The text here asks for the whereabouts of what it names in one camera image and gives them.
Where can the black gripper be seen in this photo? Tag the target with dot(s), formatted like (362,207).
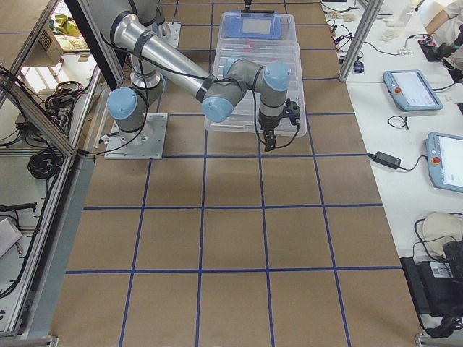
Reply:
(269,124)

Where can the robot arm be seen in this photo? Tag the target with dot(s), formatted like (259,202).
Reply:
(150,14)
(135,27)

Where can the clear plastic storage box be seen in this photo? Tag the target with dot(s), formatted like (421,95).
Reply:
(287,26)

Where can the blue plastic tray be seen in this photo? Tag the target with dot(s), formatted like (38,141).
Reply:
(255,26)

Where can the cardboard box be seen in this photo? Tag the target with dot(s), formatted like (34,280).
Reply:
(62,30)

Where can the black power adapter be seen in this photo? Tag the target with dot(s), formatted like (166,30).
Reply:
(385,159)

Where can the blue teach pendant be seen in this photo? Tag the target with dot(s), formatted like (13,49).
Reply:
(411,91)
(444,158)

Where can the person in white coat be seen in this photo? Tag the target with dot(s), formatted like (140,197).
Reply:
(444,28)

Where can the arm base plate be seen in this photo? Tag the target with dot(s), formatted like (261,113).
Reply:
(173,34)
(146,144)

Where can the black box latch handle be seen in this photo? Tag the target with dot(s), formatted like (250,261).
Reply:
(257,11)

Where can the aluminium frame post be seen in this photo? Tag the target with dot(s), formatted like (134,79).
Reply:
(365,24)

